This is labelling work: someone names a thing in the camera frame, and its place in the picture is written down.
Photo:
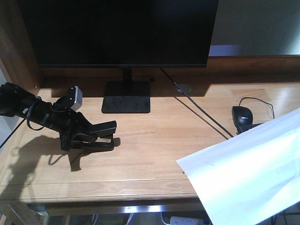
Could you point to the wooden desk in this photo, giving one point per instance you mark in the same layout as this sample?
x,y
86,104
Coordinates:
x,y
142,169

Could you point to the white paper sheet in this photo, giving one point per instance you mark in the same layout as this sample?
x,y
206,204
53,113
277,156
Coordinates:
x,y
250,177

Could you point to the black keyboard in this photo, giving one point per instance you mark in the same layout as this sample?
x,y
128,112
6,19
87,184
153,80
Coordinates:
x,y
244,128

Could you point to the black computer mouse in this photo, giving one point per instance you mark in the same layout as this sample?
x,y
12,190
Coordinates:
x,y
241,116

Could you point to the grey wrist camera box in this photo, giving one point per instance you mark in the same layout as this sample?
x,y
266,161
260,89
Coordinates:
x,y
73,98

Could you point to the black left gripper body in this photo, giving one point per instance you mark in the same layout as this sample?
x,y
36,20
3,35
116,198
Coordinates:
x,y
61,116

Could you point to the white power strip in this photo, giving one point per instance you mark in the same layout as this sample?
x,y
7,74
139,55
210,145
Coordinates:
x,y
175,220

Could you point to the black computer monitor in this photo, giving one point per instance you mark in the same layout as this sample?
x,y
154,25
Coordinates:
x,y
122,34

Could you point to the black stapler with orange tab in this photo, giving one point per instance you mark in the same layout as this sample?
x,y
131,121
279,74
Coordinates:
x,y
93,138

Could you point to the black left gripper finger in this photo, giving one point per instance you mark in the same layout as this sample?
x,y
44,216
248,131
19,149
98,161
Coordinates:
x,y
86,124
67,138

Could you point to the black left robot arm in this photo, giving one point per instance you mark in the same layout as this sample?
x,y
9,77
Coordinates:
x,y
15,101

